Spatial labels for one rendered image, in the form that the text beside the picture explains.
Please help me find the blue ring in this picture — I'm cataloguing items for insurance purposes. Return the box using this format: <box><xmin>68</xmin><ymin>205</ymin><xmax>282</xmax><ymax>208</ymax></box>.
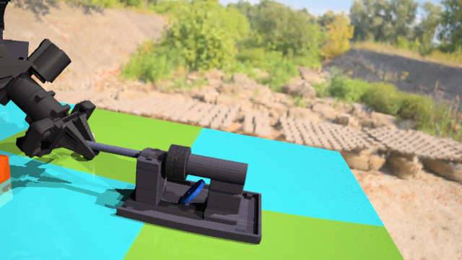
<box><xmin>180</xmin><ymin>179</ymin><xmax>205</xmax><ymax>205</ymax></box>

